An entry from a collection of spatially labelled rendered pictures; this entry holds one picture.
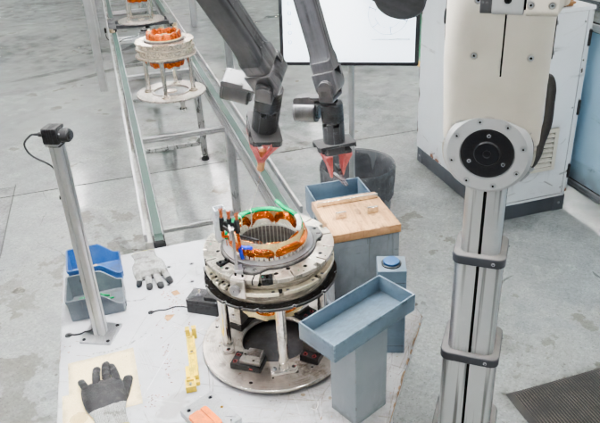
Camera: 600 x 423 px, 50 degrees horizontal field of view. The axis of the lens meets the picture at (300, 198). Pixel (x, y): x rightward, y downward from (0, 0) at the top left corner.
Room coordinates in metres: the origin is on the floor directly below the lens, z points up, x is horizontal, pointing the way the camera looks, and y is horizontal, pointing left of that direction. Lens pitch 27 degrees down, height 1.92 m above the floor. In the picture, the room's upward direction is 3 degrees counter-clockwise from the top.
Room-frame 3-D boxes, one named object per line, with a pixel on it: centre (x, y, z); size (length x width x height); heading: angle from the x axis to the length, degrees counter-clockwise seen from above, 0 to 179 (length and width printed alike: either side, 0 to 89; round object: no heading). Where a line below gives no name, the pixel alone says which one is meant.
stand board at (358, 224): (1.54, -0.15, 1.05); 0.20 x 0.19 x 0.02; 13
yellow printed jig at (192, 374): (1.30, 0.30, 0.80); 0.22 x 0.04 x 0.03; 9
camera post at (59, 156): (1.44, 0.57, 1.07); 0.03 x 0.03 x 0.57; 81
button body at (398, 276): (1.33, -0.22, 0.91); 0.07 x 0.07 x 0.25; 86
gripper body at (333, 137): (1.56, -0.10, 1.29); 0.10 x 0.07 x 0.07; 104
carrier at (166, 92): (3.56, 0.70, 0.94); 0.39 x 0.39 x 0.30
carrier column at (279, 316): (1.23, 0.06, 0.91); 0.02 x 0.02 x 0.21
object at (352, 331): (1.12, -0.11, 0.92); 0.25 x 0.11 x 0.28; 130
